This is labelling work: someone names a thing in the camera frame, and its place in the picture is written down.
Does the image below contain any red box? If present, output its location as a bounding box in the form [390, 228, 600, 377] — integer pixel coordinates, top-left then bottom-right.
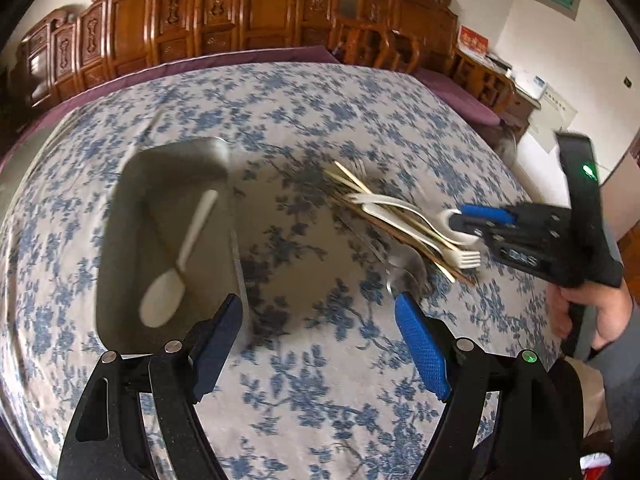
[459, 25, 488, 56]

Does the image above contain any red cloth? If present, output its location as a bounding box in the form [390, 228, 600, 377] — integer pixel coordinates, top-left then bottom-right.
[580, 452, 615, 480]

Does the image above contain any short purple cushion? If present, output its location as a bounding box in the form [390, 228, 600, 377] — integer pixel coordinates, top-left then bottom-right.
[415, 67, 503, 128]

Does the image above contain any person's right hand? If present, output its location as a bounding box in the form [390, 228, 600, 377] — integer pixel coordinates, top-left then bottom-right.
[545, 280, 634, 361]

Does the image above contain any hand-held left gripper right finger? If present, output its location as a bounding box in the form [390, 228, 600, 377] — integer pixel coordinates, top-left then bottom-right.
[394, 291, 556, 480]

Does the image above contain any short carved wooden sofa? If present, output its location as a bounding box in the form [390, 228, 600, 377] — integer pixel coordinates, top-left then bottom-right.
[357, 0, 461, 76]

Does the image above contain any white plastic fork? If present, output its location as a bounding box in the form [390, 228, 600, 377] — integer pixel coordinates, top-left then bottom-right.
[345, 192, 482, 268]

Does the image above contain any white wall sheet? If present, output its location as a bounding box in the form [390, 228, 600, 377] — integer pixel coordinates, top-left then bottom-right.
[527, 85, 578, 153]

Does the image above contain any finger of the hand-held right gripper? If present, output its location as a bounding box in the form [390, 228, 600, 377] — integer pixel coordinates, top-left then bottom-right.
[450, 225, 501, 255]
[460, 203, 521, 227]

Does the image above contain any long purple cushion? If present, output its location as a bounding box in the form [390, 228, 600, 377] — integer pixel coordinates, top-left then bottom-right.
[0, 45, 341, 171]

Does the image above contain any long carved wooden sofa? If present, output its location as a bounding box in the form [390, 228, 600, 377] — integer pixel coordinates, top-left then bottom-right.
[15, 0, 346, 111]

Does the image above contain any wooden armchair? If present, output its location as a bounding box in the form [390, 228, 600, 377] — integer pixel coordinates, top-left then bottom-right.
[332, 17, 421, 73]

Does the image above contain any white box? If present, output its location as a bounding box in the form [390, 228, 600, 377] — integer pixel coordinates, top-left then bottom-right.
[515, 71, 547, 101]

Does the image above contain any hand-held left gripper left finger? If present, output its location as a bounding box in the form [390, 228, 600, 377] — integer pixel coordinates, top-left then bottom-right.
[56, 293, 244, 480]

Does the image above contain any brown wooden chopstick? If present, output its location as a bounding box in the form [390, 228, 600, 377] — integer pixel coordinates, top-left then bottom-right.
[340, 204, 466, 283]
[342, 200, 476, 286]

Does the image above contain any metal fork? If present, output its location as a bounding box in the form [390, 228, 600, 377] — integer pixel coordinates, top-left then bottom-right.
[382, 247, 436, 301]

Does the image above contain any blue floral tablecloth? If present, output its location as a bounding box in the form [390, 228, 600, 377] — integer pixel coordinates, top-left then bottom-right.
[0, 60, 563, 480]

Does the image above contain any grey metal tray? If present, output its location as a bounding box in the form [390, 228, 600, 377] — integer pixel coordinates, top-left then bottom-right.
[95, 136, 248, 356]

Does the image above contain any white plastic spoon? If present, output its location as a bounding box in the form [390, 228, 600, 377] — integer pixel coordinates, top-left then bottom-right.
[139, 189, 219, 328]
[357, 202, 479, 248]

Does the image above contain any wooden side table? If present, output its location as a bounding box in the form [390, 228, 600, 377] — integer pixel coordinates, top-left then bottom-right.
[455, 47, 541, 136]

